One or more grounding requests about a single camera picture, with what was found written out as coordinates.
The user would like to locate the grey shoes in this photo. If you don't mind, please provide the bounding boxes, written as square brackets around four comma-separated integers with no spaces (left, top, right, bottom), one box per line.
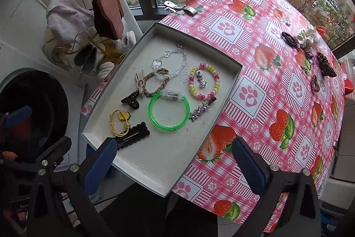
[73,44,97,74]

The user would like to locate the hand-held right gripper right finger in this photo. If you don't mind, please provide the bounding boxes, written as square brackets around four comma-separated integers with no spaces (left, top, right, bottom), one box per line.
[232,137,322,237]

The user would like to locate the pink strawberry print tablecloth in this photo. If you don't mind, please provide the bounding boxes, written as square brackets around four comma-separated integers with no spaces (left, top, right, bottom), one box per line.
[80,0,347,233]

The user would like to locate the silver star hair clip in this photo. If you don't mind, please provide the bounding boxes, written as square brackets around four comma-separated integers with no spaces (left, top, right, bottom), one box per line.
[189,96,217,122]

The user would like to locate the brown coil hair tie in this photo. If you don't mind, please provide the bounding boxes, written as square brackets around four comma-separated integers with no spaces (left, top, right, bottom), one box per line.
[311,74,321,93]

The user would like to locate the black scalloped snap clip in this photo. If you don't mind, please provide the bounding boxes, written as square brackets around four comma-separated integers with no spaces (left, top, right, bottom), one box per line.
[115,122,150,150]

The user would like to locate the white washing machine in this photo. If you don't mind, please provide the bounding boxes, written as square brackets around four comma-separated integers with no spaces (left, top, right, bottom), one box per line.
[0,37,92,171]

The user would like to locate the yellow pink bead bracelet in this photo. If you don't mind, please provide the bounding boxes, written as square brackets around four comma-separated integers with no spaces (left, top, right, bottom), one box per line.
[189,63,220,100]

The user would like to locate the white towel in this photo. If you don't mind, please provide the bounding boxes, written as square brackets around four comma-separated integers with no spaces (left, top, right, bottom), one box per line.
[46,0,95,43]

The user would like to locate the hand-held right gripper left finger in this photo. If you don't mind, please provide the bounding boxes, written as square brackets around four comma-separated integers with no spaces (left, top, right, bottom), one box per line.
[26,137,117,237]

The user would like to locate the cream polka dot scrunchie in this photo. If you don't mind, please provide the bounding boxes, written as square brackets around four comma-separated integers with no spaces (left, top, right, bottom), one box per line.
[294,27,317,47]

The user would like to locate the grey cardboard tray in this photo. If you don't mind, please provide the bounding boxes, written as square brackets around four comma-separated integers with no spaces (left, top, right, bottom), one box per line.
[80,23,243,198]

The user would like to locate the gold wire shoe rack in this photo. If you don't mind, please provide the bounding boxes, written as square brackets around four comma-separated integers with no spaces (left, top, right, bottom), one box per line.
[41,0,131,79]

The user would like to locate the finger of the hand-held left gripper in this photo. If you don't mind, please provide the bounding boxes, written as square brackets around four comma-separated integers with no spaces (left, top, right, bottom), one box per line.
[3,105,32,129]

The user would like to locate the green plastic bangle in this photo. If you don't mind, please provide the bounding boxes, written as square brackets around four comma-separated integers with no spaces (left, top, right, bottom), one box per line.
[148,89,190,131]

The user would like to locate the silver metal clip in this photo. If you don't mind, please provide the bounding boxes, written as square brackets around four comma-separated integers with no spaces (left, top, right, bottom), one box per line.
[177,5,198,16]

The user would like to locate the white plush slippers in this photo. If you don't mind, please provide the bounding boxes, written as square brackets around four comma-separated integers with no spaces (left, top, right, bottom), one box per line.
[115,30,137,53]

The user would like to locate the beige braided hair tie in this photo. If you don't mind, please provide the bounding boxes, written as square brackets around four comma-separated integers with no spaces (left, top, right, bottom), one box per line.
[135,68,170,97]

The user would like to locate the yellow hair tie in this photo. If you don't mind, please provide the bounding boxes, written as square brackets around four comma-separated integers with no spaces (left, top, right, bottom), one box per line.
[109,110,131,137]

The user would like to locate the black hair claw clip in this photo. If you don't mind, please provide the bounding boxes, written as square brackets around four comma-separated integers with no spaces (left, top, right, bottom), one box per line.
[281,32,300,51]

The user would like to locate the brown slipper with pink sole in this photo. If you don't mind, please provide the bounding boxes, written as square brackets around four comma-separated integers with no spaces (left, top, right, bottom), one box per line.
[93,0,124,39]

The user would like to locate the clear bead chain with heart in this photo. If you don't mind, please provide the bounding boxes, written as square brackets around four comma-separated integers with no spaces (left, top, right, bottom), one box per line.
[152,41,187,79]

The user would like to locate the large brown claw clip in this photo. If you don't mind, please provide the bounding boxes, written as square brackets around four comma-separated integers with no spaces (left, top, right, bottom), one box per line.
[317,52,337,78]

